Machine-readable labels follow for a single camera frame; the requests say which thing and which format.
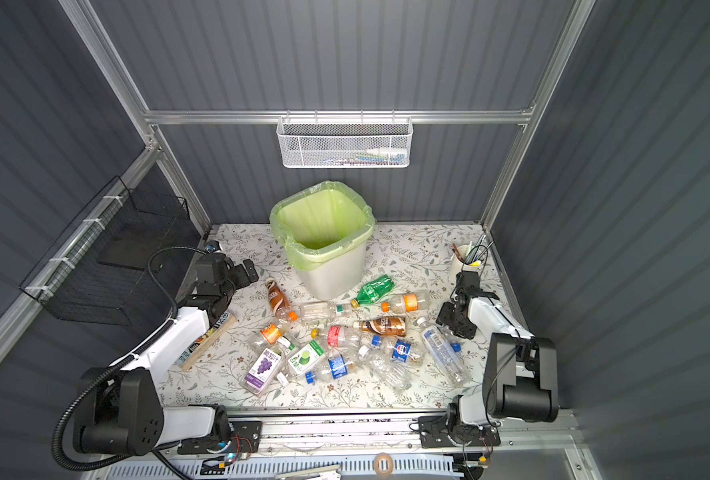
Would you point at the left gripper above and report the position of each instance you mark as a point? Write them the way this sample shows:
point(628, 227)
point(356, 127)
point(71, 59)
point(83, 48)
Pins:
point(242, 280)

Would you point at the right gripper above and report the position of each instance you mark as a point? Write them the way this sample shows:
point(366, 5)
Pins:
point(446, 317)

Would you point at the orange label clear bottle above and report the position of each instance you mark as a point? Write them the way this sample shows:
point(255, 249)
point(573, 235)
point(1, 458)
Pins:
point(405, 303)

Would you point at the brown small bottle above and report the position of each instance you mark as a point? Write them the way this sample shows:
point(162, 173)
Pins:
point(279, 304)

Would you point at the tall clear water bottle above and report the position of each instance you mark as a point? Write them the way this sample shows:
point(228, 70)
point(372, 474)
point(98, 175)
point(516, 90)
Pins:
point(442, 352)

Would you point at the pepsi label bottle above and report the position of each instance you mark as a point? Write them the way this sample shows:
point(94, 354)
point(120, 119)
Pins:
point(398, 348)

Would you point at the purple grape label bottle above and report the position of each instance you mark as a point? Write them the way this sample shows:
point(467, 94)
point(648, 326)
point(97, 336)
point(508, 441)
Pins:
point(263, 371)

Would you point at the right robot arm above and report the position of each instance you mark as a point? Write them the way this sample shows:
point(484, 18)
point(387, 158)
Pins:
point(520, 379)

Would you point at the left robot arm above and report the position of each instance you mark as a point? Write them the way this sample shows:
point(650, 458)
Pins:
point(117, 413)

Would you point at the green bin liner bag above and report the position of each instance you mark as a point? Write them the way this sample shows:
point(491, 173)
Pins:
point(321, 223)

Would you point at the white plastic waste bin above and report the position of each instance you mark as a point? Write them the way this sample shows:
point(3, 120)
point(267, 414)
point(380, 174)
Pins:
point(335, 277)

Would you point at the brown coffee bottle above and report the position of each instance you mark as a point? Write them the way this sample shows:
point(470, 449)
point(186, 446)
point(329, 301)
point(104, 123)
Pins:
point(384, 326)

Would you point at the white pen cup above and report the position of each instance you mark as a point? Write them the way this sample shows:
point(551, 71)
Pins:
point(464, 259)

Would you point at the orange cap small bottle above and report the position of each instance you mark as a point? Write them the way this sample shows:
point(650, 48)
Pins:
point(273, 336)

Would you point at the clear square bottle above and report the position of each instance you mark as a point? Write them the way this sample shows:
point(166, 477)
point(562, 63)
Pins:
point(322, 311)

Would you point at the green plastic bottle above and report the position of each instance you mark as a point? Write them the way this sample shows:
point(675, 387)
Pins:
point(372, 292)

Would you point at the green label square bottle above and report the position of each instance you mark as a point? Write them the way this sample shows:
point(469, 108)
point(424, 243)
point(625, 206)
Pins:
point(303, 359)

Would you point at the colourful book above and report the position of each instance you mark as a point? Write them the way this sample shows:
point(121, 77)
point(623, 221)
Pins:
point(200, 346)

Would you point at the red label clear bottle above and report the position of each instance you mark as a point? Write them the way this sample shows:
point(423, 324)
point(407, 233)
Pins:
point(337, 336)

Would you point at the blue label clear bottle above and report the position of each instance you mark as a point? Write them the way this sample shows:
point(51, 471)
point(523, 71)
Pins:
point(330, 369)

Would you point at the tape roll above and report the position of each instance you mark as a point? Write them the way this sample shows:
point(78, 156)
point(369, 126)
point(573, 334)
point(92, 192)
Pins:
point(383, 465)

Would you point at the white tube in basket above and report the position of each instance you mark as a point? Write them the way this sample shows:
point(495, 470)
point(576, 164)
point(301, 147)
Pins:
point(387, 152)

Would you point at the black wire wall basket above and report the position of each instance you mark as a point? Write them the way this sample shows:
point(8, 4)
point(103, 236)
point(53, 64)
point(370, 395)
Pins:
point(121, 264)

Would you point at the white wire wall basket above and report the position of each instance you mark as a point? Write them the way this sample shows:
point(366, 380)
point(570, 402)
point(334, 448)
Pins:
point(319, 145)

